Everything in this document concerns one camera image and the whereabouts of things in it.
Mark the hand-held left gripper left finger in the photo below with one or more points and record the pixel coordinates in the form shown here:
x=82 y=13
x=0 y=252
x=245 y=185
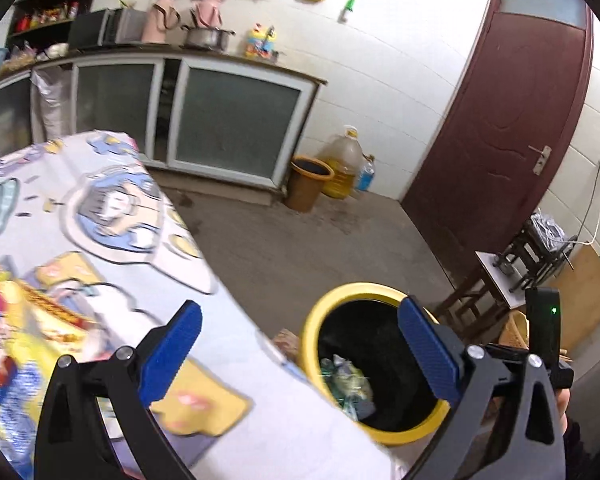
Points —
x=172 y=350

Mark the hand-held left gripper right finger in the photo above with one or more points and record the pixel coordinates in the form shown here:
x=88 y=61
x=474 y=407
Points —
x=427 y=350

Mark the large green white packet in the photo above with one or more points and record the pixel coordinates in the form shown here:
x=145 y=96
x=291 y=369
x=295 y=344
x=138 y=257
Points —
x=342 y=385

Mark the yellow rimmed black bin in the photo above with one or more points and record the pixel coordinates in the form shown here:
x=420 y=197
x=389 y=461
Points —
x=312 y=330

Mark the yellow cartoon snack bag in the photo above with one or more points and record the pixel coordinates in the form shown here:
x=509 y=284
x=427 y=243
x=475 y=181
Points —
x=15 y=360

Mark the person's right hand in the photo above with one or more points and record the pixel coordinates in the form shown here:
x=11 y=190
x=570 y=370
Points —
x=563 y=405

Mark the woven basket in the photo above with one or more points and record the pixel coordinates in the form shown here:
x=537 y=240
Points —
x=512 y=330

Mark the cartoon printed tablecloth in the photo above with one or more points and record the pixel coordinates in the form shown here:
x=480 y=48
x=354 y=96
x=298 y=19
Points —
x=220 y=320

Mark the wooden cutting board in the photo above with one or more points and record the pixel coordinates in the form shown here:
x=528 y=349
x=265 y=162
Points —
x=587 y=285

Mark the wooden stool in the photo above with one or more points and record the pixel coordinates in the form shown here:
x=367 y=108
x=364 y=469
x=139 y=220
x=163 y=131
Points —
x=490 y=275

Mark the dark stool with bag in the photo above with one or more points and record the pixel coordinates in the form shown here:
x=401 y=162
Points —
x=542 y=245

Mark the clear bottle blue label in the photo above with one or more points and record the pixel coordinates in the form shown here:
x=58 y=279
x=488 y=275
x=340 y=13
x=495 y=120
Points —
x=366 y=177

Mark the brown plastic bucket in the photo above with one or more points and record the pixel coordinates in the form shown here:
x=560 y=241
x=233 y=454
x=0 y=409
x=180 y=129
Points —
x=305 y=187

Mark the large cooking oil jug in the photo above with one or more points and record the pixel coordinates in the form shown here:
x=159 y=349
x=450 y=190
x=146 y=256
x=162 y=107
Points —
x=342 y=165

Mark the dark red door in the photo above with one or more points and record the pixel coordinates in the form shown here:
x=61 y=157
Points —
x=500 y=110

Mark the kitchen counter cabinet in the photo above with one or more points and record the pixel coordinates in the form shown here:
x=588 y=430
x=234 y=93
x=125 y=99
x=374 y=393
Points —
x=235 y=120

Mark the white woven sack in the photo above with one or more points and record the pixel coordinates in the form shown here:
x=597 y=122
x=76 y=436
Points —
x=50 y=105

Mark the steel cooking pot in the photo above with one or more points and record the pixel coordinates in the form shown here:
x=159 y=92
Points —
x=205 y=39

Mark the yellow detergent bottle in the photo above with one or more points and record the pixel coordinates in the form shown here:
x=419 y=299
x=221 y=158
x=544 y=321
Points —
x=260 y=42

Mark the light pink thermos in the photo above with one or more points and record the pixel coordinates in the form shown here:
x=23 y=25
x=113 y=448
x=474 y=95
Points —
x=157 y=25

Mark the clear bag of food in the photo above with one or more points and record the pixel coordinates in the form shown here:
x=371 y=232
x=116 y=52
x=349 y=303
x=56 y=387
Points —
x=17 y=60

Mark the black microwave oven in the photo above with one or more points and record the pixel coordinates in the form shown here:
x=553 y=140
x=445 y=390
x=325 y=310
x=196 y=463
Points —
x=105 y=27

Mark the dark pink thermos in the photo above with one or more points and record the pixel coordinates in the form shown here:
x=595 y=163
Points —
x=210 y=7

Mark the green white brush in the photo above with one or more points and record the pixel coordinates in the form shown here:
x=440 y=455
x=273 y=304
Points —
x=349 y=6

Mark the row of condiment jars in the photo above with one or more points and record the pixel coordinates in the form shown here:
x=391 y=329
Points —
x=47 y=16

